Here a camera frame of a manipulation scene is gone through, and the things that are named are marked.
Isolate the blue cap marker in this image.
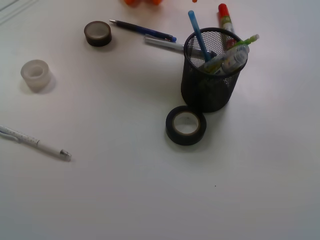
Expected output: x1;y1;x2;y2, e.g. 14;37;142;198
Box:
203;34;260;73

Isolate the black cap marker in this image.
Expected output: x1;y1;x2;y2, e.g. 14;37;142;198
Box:
220;44;250;76

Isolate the red cap marker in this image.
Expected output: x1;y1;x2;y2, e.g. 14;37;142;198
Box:
218;3;237;49

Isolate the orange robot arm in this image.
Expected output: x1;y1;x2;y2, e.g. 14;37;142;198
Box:
124;0;163;7

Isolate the grey white pen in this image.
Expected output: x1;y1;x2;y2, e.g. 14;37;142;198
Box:
144;36;217;59

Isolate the black mesh pen holder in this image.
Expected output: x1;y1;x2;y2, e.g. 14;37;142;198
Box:
181;27;245;113

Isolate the dark blue pen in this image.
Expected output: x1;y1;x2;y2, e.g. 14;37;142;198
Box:
109;19;177;43

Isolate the light blue pen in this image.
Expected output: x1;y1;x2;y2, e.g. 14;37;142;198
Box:
188;10;211;62

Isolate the black tape roll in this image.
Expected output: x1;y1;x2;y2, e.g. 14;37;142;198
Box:
165;105;207;146

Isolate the dark brown tape roll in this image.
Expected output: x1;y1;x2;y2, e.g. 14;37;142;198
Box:
84;21;112;47

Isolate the clear tape roll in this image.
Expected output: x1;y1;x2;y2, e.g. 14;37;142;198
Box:
20;59;52;92

